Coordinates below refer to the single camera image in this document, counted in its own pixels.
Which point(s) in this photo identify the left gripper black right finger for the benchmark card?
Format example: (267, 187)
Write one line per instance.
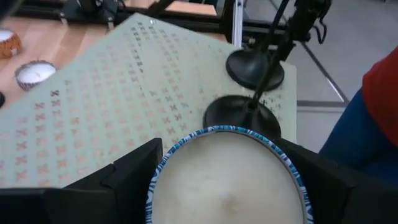
(323, 186)

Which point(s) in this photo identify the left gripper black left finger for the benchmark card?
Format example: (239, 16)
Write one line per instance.
(133, 174)

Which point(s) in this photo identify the tall black candlestick holder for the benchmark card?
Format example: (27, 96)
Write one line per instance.
(248, 67)
(236, 112)

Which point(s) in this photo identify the white chess piece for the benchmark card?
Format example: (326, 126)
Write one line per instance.
(230, 180)
(34, 73)

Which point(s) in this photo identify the orange patterned candle tin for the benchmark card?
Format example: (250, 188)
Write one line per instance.
(7, 46)

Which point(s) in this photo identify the green perforated metal shelf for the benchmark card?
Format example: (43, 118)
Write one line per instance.
(109, 109)

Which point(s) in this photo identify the person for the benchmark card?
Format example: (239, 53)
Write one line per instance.
(379, 102)

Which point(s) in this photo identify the black aluminium table frame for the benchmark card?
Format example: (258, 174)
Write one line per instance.
(186, 18)

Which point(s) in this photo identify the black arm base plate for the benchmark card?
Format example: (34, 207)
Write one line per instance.
(87, 9)

